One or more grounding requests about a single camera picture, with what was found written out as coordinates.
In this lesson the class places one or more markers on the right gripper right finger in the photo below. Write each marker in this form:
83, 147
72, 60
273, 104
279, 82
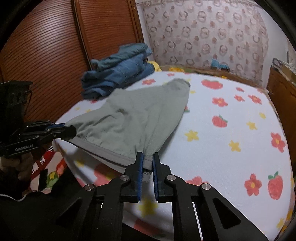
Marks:
200, 212

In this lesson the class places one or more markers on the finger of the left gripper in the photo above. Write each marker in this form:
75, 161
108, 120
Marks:
56, 126
64, 132

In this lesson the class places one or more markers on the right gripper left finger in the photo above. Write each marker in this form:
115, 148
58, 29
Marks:
96, 212

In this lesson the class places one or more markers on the grey pants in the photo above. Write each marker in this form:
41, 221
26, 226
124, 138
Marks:
132, 121

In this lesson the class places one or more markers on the person's left hand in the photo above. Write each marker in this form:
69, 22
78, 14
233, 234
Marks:
22, 166

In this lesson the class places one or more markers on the blue denim jeans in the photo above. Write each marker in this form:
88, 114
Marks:
97, 84

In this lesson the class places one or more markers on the brown louvered wardrobe door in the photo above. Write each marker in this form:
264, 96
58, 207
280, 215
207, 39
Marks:
51, 44

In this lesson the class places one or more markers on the strawberry flower bed sheet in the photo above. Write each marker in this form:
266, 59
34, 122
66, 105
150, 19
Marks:
230, 137

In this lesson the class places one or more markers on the yellow plush pillow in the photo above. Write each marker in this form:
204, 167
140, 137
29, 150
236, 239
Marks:
155, 65

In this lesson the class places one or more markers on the blue small box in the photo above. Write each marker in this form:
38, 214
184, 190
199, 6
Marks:
215, 64

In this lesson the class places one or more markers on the circle patterned sheer curtain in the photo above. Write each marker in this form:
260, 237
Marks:
192, 33

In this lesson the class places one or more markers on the wooden sideboard cabinet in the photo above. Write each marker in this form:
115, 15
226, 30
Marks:
282, 94

